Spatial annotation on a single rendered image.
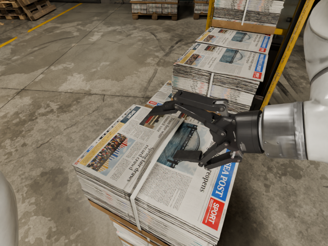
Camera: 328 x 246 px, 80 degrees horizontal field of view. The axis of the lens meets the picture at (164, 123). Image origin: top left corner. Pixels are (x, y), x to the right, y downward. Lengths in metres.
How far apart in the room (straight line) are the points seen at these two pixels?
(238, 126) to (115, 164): 0.30
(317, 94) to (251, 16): 1.08
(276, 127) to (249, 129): 0.04
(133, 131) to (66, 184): 1.35
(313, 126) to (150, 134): 0.38
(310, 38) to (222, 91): 0.56
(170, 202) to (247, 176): 1.46
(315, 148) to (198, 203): 0.23
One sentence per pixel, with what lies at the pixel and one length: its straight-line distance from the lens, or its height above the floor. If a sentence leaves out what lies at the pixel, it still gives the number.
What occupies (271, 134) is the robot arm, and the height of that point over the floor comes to 1.25.
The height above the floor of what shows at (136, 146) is 1.06.
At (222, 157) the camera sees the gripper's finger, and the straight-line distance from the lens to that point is 0.44.
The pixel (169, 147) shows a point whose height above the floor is 1.06.
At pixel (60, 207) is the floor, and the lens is 1.78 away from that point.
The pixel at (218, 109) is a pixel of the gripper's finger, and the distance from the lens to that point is 0.35.
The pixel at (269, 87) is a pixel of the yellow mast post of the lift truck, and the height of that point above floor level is 0.45.
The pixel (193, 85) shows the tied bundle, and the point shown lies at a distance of 0.92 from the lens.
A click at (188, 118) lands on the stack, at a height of 0.83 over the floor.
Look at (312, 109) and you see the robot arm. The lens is 0.34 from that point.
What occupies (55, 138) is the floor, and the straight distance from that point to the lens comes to 2.27.
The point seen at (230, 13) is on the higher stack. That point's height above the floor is 1.15.
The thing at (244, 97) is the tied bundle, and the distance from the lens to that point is 0.90.
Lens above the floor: 1.46
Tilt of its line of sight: 43 degrees down
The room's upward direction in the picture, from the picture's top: straight up
